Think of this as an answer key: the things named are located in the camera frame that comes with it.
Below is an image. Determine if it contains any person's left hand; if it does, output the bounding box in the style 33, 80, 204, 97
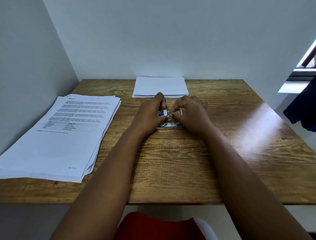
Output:
130, 92, 172, 135

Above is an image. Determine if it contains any person's right hand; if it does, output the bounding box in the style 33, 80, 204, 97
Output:
168, 95, 215, 135

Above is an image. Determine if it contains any white staple box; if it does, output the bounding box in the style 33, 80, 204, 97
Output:
159, 108, 184, 117

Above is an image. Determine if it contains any silver metal stapler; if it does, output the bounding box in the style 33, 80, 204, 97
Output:
156, 118, 185, 130

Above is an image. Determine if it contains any person's left forearm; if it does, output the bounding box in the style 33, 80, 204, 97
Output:
49, 127, 151, 240

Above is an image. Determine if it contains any person's right forearm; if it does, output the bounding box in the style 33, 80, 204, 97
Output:
197, 124, 314, 240

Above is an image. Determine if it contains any small stack of blank papers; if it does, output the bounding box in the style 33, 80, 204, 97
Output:
132, 77, 189, 98

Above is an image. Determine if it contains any stack of printed paper sheets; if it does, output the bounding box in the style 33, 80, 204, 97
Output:
0, 94, 122, 183

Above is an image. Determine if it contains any person's red and white clothing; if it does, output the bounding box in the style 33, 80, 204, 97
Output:
114, 212, 219, 240

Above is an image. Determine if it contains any dark blue cloth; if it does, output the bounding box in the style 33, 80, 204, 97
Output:
283, 76, 316, 132

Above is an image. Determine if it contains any window frame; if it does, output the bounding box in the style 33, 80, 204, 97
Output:
278, 38, 316, 94

